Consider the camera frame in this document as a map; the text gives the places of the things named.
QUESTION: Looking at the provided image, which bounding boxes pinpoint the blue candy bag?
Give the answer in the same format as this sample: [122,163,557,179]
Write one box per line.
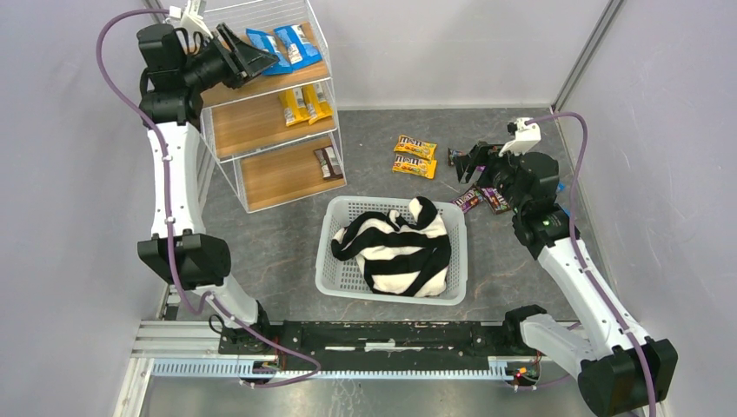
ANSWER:
[275,24,322,70]
[246,29,294,76]

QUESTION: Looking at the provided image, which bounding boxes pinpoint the purple m&m bag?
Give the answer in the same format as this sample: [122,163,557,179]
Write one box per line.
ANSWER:
[480,187,511,215]
[447,148,465,167]
[451,185,485,214]

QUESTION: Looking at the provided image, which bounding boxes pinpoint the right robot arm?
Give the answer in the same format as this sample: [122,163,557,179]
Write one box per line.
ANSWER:
[451,142,678,416]

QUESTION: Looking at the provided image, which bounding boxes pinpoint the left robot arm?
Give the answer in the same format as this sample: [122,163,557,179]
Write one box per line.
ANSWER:
[136,23,277,354]

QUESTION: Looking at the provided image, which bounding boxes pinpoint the yellow candy bag on shelf left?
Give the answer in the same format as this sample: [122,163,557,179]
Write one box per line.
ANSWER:
[278,87,309,127]

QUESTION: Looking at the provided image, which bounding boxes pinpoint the yellow candy bag on shelf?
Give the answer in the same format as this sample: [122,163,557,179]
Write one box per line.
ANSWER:
[302,83,333,125]
[278,87,309,127]

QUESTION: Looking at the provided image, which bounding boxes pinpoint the yellow candy bag on shelf right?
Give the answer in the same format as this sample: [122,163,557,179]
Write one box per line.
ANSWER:
[302,83,333,125]

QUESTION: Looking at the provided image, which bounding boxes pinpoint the brown candy bag on shelf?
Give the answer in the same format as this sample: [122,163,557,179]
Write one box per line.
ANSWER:
[313,145,344,181]

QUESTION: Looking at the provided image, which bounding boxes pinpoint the purple m&m bag top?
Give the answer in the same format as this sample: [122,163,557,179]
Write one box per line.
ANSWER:
[447,148,465,167]

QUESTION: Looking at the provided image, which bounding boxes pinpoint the yellow m&m bag lower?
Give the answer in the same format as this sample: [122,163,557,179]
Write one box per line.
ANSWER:
[392,155,437,180]

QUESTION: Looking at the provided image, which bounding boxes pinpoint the yellow m&m bag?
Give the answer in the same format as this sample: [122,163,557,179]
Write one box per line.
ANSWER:
[394,135,437,161]
[392,155,437,180]

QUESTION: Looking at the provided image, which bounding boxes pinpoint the yellow m&m bag upper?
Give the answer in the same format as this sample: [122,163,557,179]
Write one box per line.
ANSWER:
[394,135,437,161]

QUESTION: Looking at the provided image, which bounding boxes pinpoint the black and white striped cloth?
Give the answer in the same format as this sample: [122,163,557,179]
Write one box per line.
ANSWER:
[330,196,452,298]

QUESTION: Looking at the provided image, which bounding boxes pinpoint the white plastic basket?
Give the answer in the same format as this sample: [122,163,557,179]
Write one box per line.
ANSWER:
[315,195,468,307]

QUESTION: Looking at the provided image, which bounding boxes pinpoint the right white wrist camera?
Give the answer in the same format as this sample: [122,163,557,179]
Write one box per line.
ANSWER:
[498,117,541,156]

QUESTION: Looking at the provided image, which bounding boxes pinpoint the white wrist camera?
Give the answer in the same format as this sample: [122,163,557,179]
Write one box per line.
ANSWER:
[168,0,212,39]
[498,117,541,156]

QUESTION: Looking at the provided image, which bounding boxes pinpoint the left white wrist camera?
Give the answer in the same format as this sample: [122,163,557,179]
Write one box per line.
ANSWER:
[168,0,212,39]

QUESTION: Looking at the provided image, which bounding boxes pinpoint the white wire wooden shelf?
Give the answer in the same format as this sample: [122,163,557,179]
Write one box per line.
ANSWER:
[198,1,347,213]

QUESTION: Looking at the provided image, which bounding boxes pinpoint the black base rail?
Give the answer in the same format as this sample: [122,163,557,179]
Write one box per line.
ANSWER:
[217,319,561,374]

